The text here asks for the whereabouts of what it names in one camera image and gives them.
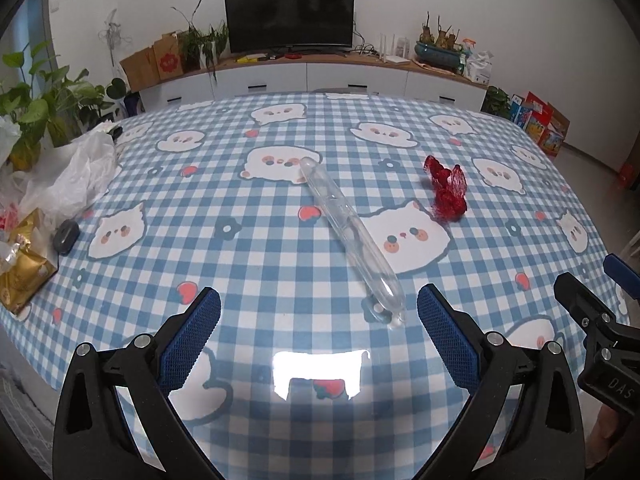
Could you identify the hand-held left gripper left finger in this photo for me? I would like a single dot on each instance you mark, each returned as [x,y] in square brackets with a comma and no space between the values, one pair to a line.
[192,337]

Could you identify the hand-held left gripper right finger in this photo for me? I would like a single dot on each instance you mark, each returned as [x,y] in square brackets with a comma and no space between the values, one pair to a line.
[445,335]

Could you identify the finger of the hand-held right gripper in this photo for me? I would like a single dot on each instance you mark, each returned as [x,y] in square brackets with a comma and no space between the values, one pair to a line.
[575,297]
[620,272]

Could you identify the red crinkled wrapper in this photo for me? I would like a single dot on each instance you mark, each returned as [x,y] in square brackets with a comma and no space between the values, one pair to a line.
[450,190]

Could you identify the clear plastic tube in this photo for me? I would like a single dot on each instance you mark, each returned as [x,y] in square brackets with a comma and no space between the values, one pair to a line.
[345,225]

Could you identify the person's right hand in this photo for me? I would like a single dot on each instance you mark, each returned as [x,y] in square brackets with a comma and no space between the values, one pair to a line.
[607,425]

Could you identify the small red box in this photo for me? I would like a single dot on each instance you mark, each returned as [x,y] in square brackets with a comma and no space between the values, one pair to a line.
[627,175]

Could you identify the blue checked printed tablecloth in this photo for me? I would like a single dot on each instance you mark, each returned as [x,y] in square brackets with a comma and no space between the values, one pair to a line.
[250,240]

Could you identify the red colourful cardboard box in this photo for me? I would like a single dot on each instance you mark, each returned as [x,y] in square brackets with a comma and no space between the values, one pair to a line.
[547,130]

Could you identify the dark grey computer mouse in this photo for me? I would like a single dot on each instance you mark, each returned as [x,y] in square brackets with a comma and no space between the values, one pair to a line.
[66,236]

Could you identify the gold foil bag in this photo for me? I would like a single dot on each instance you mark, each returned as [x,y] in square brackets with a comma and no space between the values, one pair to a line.
[25,270]

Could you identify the blue colourful box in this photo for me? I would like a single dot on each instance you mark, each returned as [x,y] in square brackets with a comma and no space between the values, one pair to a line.
[520,112]

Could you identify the grey patterned rug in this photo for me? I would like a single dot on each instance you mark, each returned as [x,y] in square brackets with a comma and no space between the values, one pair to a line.
[22,425]

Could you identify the white plastic bag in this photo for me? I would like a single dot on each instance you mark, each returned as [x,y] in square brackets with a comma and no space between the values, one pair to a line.
[80,170]

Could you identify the small green floor plant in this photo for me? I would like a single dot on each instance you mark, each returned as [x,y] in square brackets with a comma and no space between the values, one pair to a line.
[496,102]

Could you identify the dark blue pot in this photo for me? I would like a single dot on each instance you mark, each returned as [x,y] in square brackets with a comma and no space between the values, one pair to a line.
[131,105]

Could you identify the white bag on cabinet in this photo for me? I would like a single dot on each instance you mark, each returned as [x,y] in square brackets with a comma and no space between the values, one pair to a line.
[480,65]

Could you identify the white television cabinet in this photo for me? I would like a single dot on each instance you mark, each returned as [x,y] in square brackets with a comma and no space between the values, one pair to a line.
[280,80]

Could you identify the plain brown cardboard box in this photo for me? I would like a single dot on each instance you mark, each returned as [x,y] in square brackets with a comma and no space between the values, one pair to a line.
[140,70]

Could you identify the large pothos plant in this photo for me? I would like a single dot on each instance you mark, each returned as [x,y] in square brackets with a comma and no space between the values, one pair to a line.
[50,105]

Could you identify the brown red-printed paper bag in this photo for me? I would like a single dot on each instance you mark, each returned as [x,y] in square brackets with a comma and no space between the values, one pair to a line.
[167,60]

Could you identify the bonsai in blue pot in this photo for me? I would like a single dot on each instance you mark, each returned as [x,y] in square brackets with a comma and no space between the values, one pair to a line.
[437,55]

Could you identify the yellow item on cabinet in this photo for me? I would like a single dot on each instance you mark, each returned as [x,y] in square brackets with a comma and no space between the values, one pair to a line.
[250,59]

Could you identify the white router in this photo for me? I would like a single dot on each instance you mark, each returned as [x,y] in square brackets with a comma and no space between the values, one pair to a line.
[395,55]

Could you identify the slim-leaved potted plant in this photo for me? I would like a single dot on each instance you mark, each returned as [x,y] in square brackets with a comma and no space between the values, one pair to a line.
[197,47]

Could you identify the dry branch decoration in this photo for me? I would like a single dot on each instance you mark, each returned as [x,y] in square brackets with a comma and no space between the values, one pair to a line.
[114,35]

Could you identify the black television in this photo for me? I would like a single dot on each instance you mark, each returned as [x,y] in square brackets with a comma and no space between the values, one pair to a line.
[290,17]

